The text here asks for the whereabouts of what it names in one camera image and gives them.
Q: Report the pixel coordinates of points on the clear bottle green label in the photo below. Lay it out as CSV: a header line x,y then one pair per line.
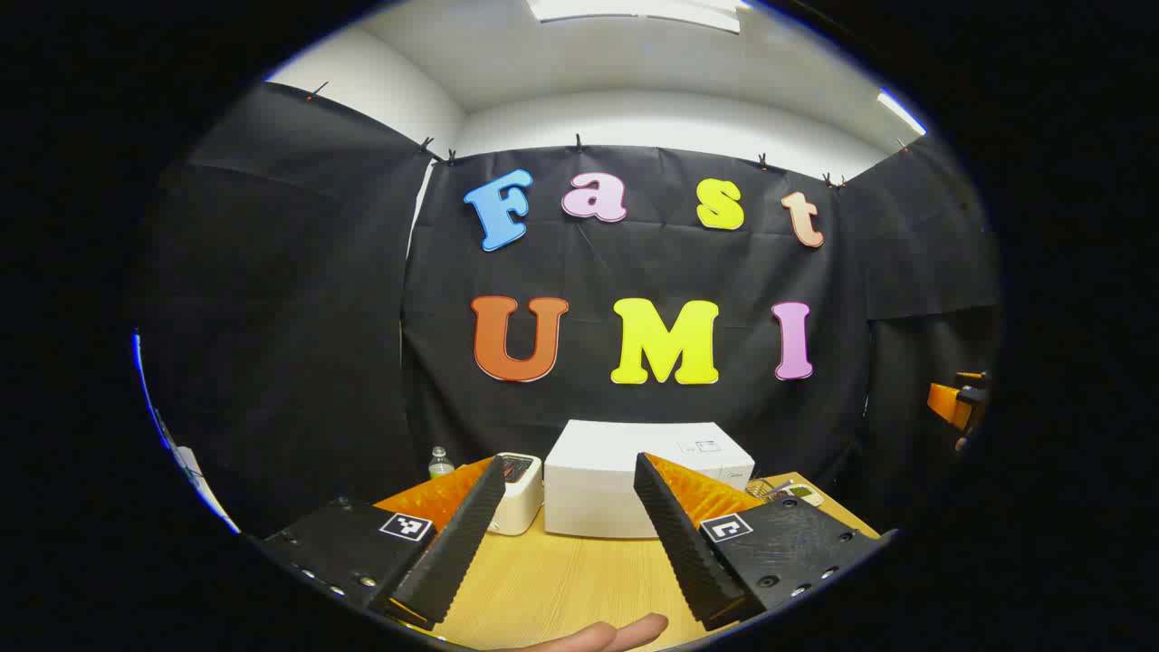
x,y
441,465

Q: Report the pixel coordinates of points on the white divided condiment dish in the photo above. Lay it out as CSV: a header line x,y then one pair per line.
x,y
804,494

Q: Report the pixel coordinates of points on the white microwave oven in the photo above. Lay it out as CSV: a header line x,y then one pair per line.
x,y
598,480

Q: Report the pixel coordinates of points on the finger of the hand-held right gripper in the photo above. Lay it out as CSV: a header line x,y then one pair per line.
x,y
951,398

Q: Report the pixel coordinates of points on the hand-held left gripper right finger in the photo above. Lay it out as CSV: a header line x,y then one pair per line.
x,y
684,543

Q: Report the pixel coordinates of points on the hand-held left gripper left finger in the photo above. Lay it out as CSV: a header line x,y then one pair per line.
x,y
457,543

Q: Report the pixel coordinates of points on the white toaster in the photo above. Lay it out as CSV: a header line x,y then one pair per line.
x,y
523,503

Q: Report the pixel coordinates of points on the ceiling light panel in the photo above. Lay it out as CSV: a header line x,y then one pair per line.
x,y
634,11
901,111

